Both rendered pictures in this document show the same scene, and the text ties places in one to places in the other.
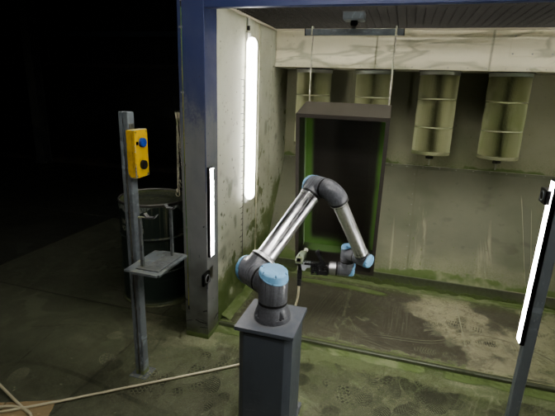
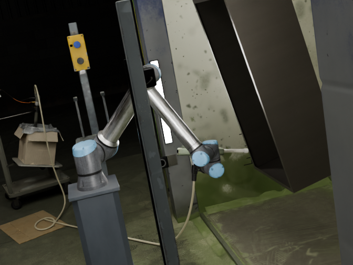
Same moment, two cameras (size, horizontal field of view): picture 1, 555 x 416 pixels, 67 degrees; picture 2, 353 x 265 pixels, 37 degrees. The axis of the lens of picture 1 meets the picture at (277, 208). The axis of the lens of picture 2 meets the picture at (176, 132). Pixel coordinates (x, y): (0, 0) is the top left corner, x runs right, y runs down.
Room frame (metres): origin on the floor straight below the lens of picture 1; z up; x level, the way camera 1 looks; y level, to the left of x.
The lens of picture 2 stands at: (1.07, -3.04, 1.56)
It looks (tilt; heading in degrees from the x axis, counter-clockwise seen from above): 12 degrees down; 64
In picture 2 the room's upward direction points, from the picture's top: 10 degrees counter-clockwise
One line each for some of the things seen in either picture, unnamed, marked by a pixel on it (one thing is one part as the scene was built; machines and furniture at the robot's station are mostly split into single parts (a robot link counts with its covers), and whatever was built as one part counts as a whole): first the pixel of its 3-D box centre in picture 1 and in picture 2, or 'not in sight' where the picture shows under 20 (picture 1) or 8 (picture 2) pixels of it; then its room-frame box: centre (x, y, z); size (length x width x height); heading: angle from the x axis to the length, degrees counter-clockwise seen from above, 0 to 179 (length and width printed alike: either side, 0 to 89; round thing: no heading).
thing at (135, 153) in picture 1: (137, 153); (78, 52); (2.26, 0.77, 1.42); 0.12 x 0.06 x 0.26; 164
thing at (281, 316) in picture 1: (272, 308); (91, 177); (1.93, 0.01, 0.69); 0.19 x 0.19 x 0.10
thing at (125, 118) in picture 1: (135, 253); (94, 129); (2.27, 0.83, 0.82); 0.06 x 0.06 x 1.64; 74
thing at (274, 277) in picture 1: (272, 283); (87, 156); (1.94, 0.01, 0.83); 0.17 x 0.15 x 0.18; 38
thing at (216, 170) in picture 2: (345, 268); (214, 168); (2.53, -0.46, 0.66); 0.12 x 0.09 x 0.10; 81
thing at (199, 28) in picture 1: (200, 183); (161, 75); (2.77, 0.53, 1.14); 0.18 x 0.18 x 2.29; 74
